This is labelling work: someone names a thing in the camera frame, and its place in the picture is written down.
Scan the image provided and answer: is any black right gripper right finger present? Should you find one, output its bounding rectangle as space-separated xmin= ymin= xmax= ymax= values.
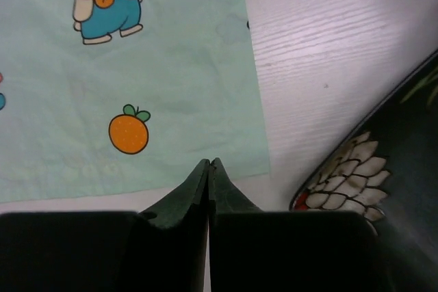
xmin=208 ymin=159 xmax=387 ymax=291

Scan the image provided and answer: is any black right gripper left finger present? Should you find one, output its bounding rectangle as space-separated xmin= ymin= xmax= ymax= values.
xmin=1 ymin=160 xmax=209 ymax=291

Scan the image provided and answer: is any green cartoon print cloth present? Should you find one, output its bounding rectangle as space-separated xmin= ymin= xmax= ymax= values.
xmin=1 ymin=0 xmax=270 ymax=202

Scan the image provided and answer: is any black floral rectangular plate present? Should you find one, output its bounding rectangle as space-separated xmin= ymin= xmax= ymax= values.
xmin=289 ymin=53 xmax=437 ymax=291

